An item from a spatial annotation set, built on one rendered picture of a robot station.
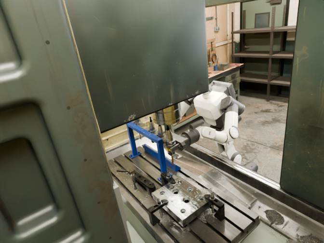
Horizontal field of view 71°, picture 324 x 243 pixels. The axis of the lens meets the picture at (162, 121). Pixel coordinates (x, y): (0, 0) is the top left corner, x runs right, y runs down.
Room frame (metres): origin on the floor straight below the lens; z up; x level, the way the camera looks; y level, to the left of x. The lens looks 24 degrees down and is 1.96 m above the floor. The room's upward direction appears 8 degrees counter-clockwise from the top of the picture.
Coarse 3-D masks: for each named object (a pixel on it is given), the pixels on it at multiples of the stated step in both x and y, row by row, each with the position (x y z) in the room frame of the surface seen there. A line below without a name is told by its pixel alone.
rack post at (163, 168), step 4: (160, 144) 1.35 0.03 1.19; (160, 148) 1.34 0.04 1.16; (160, 152) 1.34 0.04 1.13; (160, 156) 1.34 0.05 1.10; (164, 156) 1.36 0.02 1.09; (160, 160) 1.35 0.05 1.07; (164, 160) 1.35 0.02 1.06; (160, 164) 1.35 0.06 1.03; (164, 164) 1.35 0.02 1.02; (164, 168) 1.35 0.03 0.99; (160, 176) 1.37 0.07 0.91; (160, 180) 1.33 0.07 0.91
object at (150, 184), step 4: (132, 172) 1.39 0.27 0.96; (136, 172) 1.39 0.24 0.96; (136, 176) 1.34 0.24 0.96; (140, 176) 1.34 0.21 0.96; (136, 180) 1.35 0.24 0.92; (140, 180) 1.29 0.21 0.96; (144, 180) 1.29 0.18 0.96; (148, 180) 1.27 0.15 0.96; (144, 184) 1.25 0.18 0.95; (148, 184) 1.23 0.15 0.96; (152, 184) 1.23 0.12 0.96; (148, 188) 1.22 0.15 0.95; (152, 188) 1.20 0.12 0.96; (148, 192) 1.22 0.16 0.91
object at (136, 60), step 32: (96, 0) 0.85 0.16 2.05; (128, 0) 0.92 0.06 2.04; (160, 0) 0.99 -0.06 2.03; (192, 0) 1.08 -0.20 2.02; (96, 32) 0.84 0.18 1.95; (128, 32) 0.90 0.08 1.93; (160, 32) 0.98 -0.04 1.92; (192, 32) 1.08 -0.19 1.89; (96, 64) 0.82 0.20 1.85; (128, 64) 0.89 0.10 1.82; (160, 64) 0.97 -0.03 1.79; (192, 64) 1.07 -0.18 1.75; (96, 96) 0.81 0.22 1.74; (128, 96) 0.88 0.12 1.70; (160, 96) 0.96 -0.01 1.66; (192, 96) 1.07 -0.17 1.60
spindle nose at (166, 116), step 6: (168, 108) 1.04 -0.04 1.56; (174, 108) 1.05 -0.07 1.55; (180, 108) 1.09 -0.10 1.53; (156, 114) 1.06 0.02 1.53; (162, 114) 1.04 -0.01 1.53; (168, 114) 1.04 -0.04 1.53; (174, 114) 1.05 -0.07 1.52; (180, 114) 1.08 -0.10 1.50; (156, 120) 1.07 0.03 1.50; (162, 120) 1.05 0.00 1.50; (168, 120) 1.04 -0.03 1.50; (174, 120) 1.05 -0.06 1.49
